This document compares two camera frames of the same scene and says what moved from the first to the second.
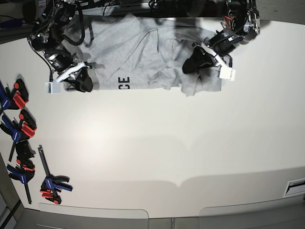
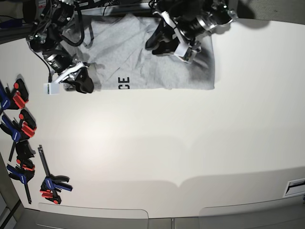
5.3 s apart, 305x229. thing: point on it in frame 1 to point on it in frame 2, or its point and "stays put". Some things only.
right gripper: (221, 42) to (163, 33)
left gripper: (63, 62) stays put
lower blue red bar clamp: (50, 187) stays put
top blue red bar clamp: (15, 99) stays put
